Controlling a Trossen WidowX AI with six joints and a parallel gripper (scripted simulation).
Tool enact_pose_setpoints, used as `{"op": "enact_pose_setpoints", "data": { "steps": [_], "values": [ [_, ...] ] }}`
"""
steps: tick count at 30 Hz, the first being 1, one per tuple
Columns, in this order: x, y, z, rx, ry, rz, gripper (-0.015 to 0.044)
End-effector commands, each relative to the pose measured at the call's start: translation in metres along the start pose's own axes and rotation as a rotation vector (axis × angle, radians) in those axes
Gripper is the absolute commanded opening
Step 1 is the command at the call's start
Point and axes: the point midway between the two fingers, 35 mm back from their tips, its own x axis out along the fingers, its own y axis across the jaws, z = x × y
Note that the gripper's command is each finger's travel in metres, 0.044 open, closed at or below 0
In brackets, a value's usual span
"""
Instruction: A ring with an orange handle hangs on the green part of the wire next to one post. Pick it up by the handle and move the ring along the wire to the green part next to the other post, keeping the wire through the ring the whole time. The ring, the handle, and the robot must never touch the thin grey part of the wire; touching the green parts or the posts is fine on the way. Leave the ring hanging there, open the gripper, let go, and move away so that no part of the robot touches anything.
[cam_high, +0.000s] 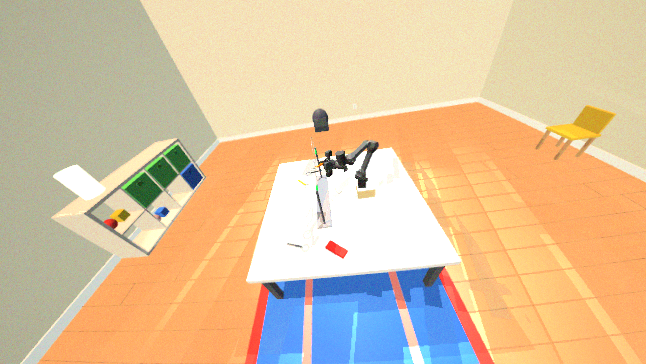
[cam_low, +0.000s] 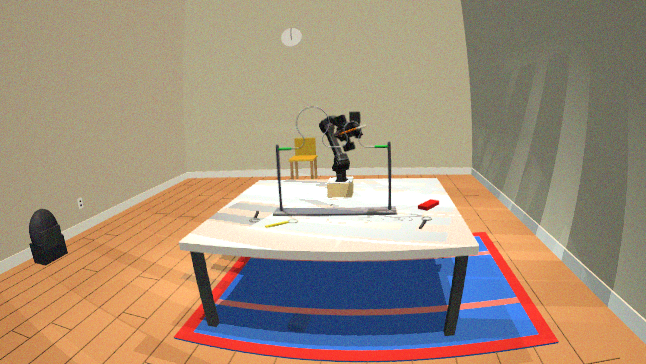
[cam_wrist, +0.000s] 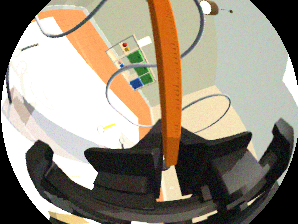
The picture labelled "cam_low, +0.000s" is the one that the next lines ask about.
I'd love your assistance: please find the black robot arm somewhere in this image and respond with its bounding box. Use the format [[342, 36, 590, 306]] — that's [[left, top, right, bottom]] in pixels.
[[319, 111, 363, 182]]

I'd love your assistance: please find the red rectangular block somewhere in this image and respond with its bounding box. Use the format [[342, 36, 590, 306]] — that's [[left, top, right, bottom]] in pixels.
[[418, 200, 440, 210]]

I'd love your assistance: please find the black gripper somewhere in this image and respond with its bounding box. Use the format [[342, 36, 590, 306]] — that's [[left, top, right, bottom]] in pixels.
[[334, 115, 356, 152]]

